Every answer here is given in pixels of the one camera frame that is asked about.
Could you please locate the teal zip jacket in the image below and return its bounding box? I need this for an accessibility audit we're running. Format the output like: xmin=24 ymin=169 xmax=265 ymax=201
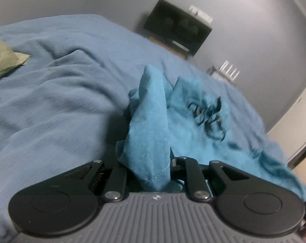
xmin=116 ymin=66 xmax=306 ymax=200

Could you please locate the green pillow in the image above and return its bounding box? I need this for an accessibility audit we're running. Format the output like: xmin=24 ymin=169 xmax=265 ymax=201
xmin=0 ymin=39 xmax=30 ymax=78

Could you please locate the light blue bed blanket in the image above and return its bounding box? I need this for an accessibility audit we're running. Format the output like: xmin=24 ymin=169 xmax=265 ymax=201
xmin=0 ymin=14 xmax=285 ymax=242

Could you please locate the white wifi router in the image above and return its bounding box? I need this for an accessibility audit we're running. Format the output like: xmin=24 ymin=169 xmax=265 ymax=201
xmin=207 ymin=60 xmax=240 ymax=86

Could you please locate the wooden monitor desk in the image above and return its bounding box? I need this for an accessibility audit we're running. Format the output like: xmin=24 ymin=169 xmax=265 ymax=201
xmin=148 ymin=36 xmax=186 ymax=59

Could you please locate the white door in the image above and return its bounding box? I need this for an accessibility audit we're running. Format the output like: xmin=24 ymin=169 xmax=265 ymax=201
xmin=268 ymin=88 xmax=306 ymax=167

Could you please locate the black monitor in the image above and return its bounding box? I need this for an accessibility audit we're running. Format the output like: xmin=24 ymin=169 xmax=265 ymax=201
xmin=143 ymin=0 xmax=212 ymax=56

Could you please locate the white wall power strip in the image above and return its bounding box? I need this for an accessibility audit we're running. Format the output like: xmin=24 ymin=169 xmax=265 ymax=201
xmin=188 ymin=5 xmax=213 ymax=24

